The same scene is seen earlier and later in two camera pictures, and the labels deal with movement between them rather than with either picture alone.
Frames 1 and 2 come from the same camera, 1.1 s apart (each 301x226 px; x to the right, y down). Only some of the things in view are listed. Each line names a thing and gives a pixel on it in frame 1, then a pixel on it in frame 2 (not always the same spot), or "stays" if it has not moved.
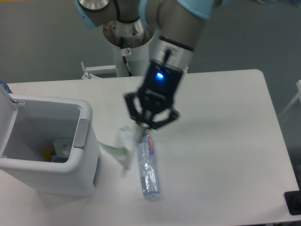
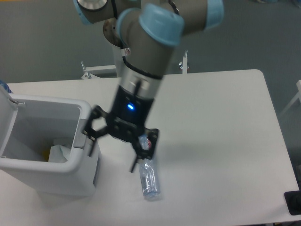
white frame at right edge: x=297 y=96 stays
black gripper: x=162 y=83 -> x=127 y=119
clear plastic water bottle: x=149 y=170 stays
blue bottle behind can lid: x=5 y=86 stays
